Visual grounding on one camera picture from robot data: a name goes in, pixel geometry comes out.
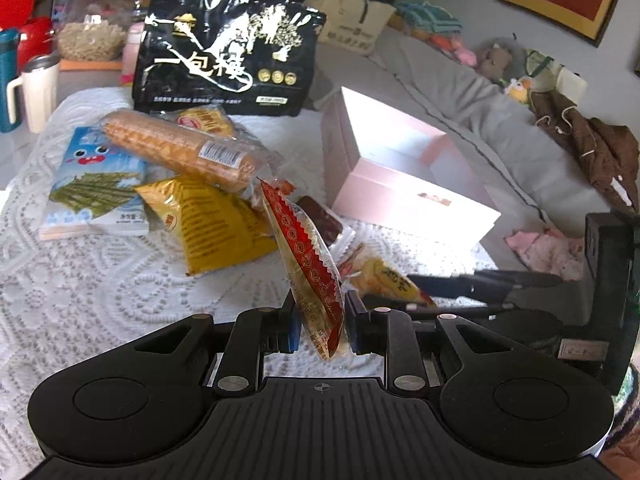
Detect brown jacket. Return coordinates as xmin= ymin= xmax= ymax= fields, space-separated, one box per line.
xmin=529 ymin=89 xmax=640 ymax=212

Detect orange biscuit roll pack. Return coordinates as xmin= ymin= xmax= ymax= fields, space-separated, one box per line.
xmin=97 ymin=109 xmax=272 ymax=197

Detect glass jar of nuts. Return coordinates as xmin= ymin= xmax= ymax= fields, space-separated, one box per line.
xmin=55 ymin=0 xmax=132 ymax=63

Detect pink cardboard box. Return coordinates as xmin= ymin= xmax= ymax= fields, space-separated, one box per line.
xmin=320 ymin=86 xmax=502 ymax=262

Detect dark brown wrapped cake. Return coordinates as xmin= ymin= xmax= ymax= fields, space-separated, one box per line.
xmin=295 ymin=196 xmax=354 ymax=257

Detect folded teal clothes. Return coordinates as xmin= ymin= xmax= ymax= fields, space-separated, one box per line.
xmin=394 ymin=1 xmax=464 ymax=37

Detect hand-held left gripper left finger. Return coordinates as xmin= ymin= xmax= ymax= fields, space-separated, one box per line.
xmin=131 ymin=290 xmax=301 ymax=397

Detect red clear snack packet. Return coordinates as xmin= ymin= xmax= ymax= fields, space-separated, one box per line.
xmin=256 ymin=177 xmax=347 ymax=362

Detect large black snack bag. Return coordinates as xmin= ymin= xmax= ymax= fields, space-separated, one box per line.
xmin=131 ymin=0 xmax=327 ymax=117

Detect blue seaweed snack packet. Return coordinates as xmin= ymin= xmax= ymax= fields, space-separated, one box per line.
xmin=39 ymin=126 xmax=151 ymax=242

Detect yellow snack bag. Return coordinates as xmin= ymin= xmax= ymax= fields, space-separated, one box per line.
xmin=134 ymin=175 xmax=279 ymax=277

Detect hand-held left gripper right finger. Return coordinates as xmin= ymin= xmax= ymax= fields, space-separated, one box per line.
xmin=346 ymin=290 xmax=512 ymax=397

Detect pink floral cloth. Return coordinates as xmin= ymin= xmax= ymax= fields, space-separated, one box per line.
xmin=504 ymin=226 xmax=587 ymax=282

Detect red mouse-ear container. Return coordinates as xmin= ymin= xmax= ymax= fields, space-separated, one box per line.
xmin=0 ymin=0 xmax=55 ymax=62

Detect yellow stuffed toy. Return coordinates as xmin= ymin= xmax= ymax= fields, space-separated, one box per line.
xmin=504 ymin=76 xmax=534 ymax=107

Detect white mug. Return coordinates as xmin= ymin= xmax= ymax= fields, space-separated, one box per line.
xmin=6 ymin=54 xmax=61 ymax=135

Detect pink bottle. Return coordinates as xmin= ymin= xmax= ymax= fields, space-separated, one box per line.
xmin=120 ymin=22 xmax=147 ymax=86

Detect orange tray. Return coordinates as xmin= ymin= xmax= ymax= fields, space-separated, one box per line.
xmin=59 ymin=57 xmax=125 ymax=72

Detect green white stuffed toy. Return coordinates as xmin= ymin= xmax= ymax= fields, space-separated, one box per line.
xmin=524 ymin=50 xmax=589 ymax=105

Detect grey stuffed toy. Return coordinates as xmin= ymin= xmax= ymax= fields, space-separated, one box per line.
xmin=472 ymin=37 xmax=529 ymax=86

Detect small yellow pastry packet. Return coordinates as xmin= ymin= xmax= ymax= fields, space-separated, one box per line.
xmin=339 ymin=242 xmax=437 ymax=312

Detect teal bottle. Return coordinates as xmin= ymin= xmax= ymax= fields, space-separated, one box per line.
xmin=0 ymin=27 xmax=24 ymax=134

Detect orange pink clothes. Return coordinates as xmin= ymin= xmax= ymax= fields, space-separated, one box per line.
xmin=424 ymin=31 xmax=479 ymax=67

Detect white lace tablecloth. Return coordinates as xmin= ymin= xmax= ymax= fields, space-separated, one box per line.
xmin=0 ymin=85 xmax=501 ymax=413

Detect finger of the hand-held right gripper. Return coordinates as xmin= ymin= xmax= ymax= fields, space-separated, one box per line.
xmin=406 ymin=302 xmax=516 ymax=320
xmin=406 ymin=270 xmax=565 ymax=306

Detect small yellow red packet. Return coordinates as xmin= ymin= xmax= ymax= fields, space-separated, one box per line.
xmin=162 ymin=106 xmax=239 ymax=139

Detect beige tote bag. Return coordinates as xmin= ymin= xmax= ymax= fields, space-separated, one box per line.
xmin=303 ymin=0 xmax=399 ymax=57

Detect grey sofa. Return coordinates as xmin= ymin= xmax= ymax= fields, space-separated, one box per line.
xmin=309 ymin=25 xmax=640 ymax=266

